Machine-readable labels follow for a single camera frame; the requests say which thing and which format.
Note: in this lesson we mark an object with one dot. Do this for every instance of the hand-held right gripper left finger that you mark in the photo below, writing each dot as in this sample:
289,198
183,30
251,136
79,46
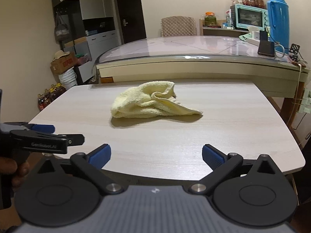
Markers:
99,154

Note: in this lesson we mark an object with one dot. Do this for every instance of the stack of white buckets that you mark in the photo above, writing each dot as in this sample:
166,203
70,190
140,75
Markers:
68,79

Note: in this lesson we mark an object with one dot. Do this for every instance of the red and white carton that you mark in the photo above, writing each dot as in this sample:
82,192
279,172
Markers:
228,18

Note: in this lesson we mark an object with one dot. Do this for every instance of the pale yellow towel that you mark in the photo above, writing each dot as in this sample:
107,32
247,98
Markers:
136,102

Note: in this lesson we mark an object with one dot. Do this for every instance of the quilted beige chair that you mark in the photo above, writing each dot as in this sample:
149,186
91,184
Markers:
178,26

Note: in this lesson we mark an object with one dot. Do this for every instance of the beige glass-topped dining table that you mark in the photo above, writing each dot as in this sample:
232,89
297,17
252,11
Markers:
194,70

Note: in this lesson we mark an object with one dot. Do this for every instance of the teal toaster oven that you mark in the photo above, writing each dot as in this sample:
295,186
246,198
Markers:
247,17

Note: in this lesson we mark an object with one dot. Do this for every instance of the person's left hand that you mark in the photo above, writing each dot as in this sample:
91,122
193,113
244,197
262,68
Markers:
17,172

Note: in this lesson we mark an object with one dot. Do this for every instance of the dark brown door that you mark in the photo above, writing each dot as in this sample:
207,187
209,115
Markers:
131,7

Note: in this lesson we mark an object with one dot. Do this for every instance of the green cloth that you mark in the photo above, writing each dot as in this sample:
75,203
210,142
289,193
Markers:
245,37

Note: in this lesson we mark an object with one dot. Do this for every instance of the white and black cabinet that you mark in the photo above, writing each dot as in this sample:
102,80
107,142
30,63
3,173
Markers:
94,2

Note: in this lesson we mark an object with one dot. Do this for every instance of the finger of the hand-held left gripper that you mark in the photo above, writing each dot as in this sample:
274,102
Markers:
73,139
43,128

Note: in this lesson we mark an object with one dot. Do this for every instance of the blue thermos jug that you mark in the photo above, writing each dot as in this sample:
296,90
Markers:
278,17

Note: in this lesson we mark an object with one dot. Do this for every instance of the black phone stand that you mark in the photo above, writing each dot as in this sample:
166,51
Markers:
294,52

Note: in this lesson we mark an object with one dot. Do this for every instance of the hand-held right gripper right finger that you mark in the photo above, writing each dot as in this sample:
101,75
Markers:
213,157

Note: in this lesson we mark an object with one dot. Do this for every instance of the black power bank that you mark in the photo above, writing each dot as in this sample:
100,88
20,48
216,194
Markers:
263,36

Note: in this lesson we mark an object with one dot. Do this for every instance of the straw hat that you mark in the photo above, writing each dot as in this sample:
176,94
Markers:
59,54

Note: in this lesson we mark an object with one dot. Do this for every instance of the glass jar with red contents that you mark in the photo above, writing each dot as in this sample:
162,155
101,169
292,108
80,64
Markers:
259,2
248,2

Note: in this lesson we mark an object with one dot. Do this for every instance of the orange-lidded pickle jar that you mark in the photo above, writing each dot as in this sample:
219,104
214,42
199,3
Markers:
210,19

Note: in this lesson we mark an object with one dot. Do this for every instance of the hanging grey bag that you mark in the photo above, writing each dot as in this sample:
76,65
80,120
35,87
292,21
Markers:
62,30

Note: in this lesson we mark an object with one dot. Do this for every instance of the printed cardboard box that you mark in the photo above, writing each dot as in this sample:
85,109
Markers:
64,64

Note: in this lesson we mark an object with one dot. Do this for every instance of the wooden shelf unit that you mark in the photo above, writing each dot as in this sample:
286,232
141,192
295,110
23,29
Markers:
218,31

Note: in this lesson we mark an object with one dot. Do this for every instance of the cooking oil bottle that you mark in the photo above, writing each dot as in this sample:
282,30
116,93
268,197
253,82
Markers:
60,89
54,92
47,97
40,103

